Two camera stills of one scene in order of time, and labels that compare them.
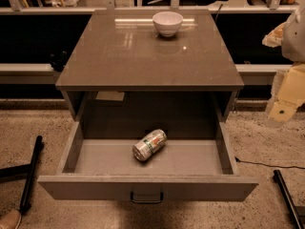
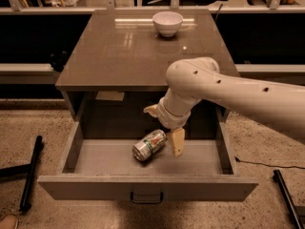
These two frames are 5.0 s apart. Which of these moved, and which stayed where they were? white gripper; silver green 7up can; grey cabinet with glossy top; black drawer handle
Moved: white gripper
Stayed: silver green 7up can; black drawer handle; grey cabinet with glossy top
